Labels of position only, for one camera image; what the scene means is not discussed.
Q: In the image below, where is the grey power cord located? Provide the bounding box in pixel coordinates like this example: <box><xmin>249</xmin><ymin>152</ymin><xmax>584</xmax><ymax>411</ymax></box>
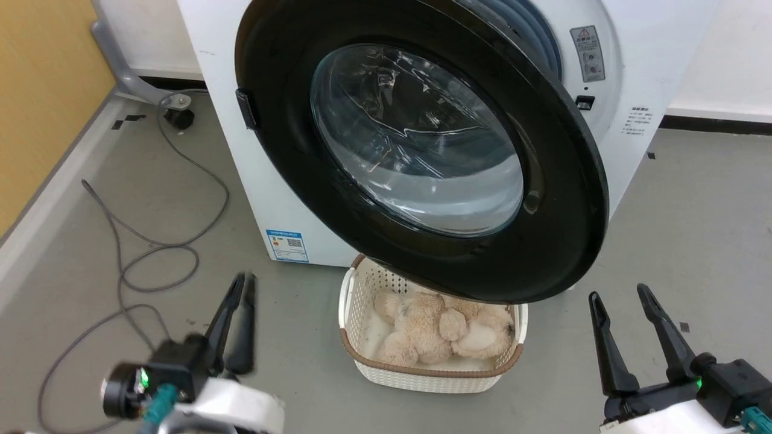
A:
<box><xmin>37</xmin><ymin>90</ymin><xmax>231</xmax><ymax>434</ymax></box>

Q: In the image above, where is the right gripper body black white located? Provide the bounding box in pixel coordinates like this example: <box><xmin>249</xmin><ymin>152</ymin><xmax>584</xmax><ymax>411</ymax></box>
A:
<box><xmin>600</xmin><ymin>353</ymin><xmax>772</xmax><ymax>434</ymax></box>

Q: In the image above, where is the teal cable connector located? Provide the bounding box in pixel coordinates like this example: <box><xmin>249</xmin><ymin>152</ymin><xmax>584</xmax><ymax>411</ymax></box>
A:
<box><xmin>741</xmin><ymin>406</ymin><xmax>772</xmax><ymax>433</ymax></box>
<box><xmin>142</xmin><ymin>385</ymin><xmax>180</xmax><ymax>426</ymax></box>

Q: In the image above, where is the grey rubber drum gasket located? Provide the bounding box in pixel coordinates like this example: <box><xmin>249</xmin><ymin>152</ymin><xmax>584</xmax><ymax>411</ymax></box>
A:
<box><xmin>458</xmin><ymin>0</ymin><xmax>563</xmax><ymax>79</ymax></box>

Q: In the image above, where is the grey warning sticker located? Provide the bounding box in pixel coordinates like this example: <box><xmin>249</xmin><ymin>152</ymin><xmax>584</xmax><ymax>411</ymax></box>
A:
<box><xmin>570</xmin><ymin>25</ymin><xmax>606</xmax><ymax>83</ymax></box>

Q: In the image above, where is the blue white energy label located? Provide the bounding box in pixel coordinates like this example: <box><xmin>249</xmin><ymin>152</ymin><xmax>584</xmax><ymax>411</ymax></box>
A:
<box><xmin>266</xmin><ymin>229</ymin><xmax>309</xmax><ymax>263</ymax></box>

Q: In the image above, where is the white perforated laundry basket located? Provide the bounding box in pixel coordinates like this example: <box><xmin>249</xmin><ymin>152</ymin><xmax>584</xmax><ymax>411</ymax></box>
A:
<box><xmin>338</xmin><ymin>253</ymin><xmax>530</xmax><ymax>395</ymax></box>

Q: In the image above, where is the grey drain hose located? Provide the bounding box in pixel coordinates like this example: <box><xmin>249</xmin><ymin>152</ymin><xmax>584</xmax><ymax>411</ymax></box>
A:
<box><xmin>90</xmin><ymin>0</ymin><xmax>192</xmax><ymax>110</ymax></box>

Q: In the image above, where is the thin grey loose cable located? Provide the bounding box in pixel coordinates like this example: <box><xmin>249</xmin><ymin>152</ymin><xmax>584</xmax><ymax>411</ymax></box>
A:
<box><xmin>81</xmin><ymin>179</ymin><xmax>172</xmax><ymax>341</ymax></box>

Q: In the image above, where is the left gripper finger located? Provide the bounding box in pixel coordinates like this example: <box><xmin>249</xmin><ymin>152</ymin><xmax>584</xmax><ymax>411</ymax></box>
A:
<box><xmin>204</xmin><ymin>273</ymin><xmax>246</xmax><ymax>370</ymax></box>
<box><xmin>226</xmin><ymin>273</ymin><xmax>258</xmax><ymax>376</ymax></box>

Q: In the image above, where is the beige plush teddy bear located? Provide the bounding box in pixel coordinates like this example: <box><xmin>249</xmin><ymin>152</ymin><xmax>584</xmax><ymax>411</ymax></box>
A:
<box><xmin>365</xmin><ymin>288</ymin><xmax>517</xmax><ymax>367</ymax></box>

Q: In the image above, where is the small printed text label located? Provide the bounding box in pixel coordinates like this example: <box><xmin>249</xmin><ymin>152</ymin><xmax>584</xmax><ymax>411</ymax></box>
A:
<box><xmin>624</xmin><ymin>107</ymin><xmax>656</xmax><ymax>137</ymax></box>

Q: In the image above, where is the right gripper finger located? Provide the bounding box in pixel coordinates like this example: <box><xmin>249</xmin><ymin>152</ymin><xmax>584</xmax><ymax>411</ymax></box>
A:
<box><xmin>636</xmin><ymin>283</ymin><xmax>699</xmax><ymax>385</ymax></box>
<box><xmin>588</xmin><ymin>291</ymin><xmax>641</xmax><ymax>399</ymax></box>

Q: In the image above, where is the white front-load washing machine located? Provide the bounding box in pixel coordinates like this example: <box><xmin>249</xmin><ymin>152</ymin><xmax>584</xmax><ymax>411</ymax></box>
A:
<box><xmin>177</xmin><ymin>0</ymin><xmax>721</xmax><ymax>269</ymax></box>

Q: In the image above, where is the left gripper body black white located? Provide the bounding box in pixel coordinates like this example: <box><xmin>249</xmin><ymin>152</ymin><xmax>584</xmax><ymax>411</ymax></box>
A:
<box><xmin>101</xmin><ymin>333</ymin><xmax>285</xmax><ymax>434</ymax></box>

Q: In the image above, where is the black round glass washer door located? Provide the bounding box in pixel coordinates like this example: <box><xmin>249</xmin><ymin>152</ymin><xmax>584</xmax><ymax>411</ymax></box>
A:
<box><xmin>234</xmin><ymin>0</ymin><xmax>610</xmax><ymax>304</ymax></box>

